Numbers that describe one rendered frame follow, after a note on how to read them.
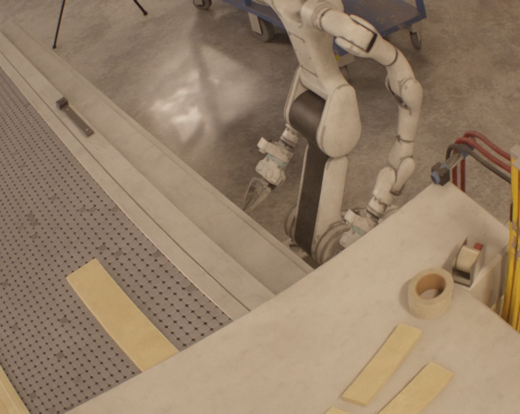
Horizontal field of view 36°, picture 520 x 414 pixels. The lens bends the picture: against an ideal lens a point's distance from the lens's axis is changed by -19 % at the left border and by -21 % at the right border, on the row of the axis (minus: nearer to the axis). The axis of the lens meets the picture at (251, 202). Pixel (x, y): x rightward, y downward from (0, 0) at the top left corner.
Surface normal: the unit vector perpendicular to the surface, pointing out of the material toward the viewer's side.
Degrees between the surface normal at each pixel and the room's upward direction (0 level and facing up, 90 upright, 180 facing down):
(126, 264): 0
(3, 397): 11
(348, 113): 91
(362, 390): 0
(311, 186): 70
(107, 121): 0
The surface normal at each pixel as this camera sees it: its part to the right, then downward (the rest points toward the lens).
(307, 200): -0.84, 0.19
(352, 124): 0.61, 0.45
